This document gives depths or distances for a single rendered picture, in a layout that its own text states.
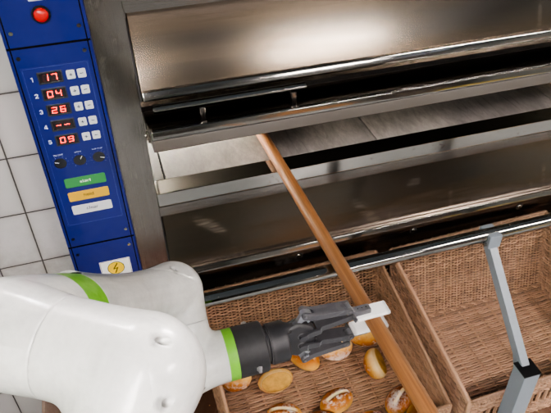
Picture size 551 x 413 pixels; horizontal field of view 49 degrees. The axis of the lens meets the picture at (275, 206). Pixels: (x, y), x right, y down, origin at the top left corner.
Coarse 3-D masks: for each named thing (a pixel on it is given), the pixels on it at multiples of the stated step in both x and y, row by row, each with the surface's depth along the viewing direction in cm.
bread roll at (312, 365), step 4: (292, 356) 178; (296, 356) 177; (292, 360) 178; (296, 360) 177; (300, 360) 176; (312, 360) 175; (316, 360) 176; (296, 364) 177; (300, 364) 176; (304, 364) 176; (308, 364) 175; (312, 364) 175; (316, 364) 176; (300, 368) 177; (304, 368) 176; (308, 368) 176; (312, 368) 176; (316, 368) 176
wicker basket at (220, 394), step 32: (352, 256) 177; (288, 288) 175; (320, 288) 178; (384, 288) 179; (224, 320) 173; (288, 320) 179; (352, 320) 186; (352, 352) 183; (416, 352) 165; (256, 384) 175; (320, 384) 174; (352, 384) 174; (384, 384) 173
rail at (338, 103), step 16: (544, 64) 142; (448, 80) 137; (464, 80) 137; (480, 80) 138; (496, 80) 139; (352, 96) 132; (368, 96) 132; (384, 96) 133; (400, 96) 134; (256, 112) 128; (272, 112) 128; (288, 112) 128; (304, 112) 129; (176, 128) 123; (192, 128) 124; (208, 128) 125; (224, 128) 126
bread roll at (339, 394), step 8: (328, 392) 168; (336, 392) 165; (344, 392) 166; (328, 400) 164; (336, 400) 164; (344, 400) 165; (352, 400) 167; (328, 408) 164; (336, 408) 164; (344, 408) 165
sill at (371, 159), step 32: (448, 128) 170; (480, 128) 169; (512, 128) 170; (544, 128) 174; (288, 160) 159; (320, 160) 159; (352, 160) 160; (384, 160) 163; (160, 192) 149; (192, 192) 151; (224, 192) 154
